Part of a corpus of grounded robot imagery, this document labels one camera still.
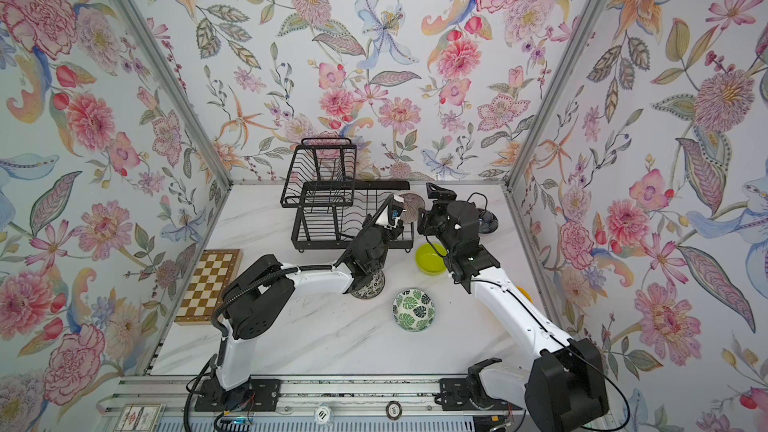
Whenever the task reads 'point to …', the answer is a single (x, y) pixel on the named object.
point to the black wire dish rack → (320, 179)
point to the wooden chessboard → (216, 270)
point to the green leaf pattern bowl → (413, 310)
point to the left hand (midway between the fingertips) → (394, 199)
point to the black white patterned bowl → (373, 288)
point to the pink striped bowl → (412, 203)
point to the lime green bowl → (430, 260)
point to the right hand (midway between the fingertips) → (418, 189)
